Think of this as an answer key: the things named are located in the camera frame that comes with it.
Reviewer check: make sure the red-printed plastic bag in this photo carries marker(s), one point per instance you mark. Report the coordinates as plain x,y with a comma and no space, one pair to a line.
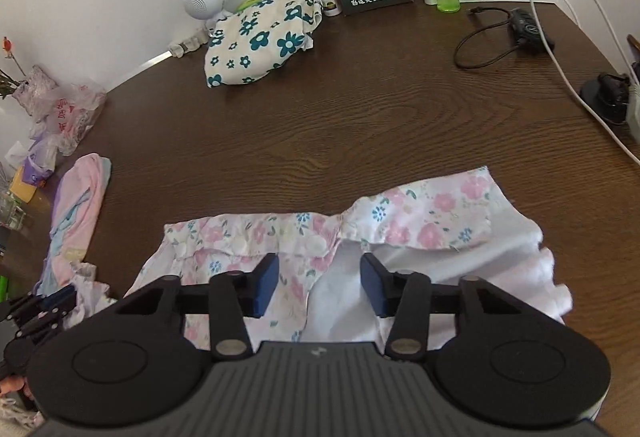
70,112

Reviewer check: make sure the white blue-flowered garment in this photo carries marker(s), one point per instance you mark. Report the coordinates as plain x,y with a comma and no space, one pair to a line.
260,39

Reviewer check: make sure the person's left hand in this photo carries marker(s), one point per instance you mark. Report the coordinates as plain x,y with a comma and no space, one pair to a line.
11,385

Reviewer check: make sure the black phone stand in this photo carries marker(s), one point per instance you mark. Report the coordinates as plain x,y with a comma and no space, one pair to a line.
602,97

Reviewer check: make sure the clear glass jar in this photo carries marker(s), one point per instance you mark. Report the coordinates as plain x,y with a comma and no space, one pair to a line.
11,209

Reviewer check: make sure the plain pink garment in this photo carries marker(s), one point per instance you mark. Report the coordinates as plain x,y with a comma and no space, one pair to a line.
80,202

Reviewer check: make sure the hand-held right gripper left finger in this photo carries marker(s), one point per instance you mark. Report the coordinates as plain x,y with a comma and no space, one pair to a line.
265,289

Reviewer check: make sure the small-flowered pink garment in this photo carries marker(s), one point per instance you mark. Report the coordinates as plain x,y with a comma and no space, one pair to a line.
425,217

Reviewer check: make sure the green plastic item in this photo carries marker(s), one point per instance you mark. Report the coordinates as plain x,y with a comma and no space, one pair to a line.
250,2

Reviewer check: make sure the pale purple garment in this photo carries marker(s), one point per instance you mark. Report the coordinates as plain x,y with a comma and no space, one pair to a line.
92,289

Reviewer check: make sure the purple and yellow packet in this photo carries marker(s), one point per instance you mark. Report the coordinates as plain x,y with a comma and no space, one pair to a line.
30,177

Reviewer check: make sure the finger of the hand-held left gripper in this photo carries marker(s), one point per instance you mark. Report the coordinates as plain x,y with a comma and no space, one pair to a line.
42,324
56,300

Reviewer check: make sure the wrapped artificial flowers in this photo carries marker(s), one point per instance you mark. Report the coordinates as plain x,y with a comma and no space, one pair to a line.
30,84

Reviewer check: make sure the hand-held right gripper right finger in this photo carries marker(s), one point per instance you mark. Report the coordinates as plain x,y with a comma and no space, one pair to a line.
374,289

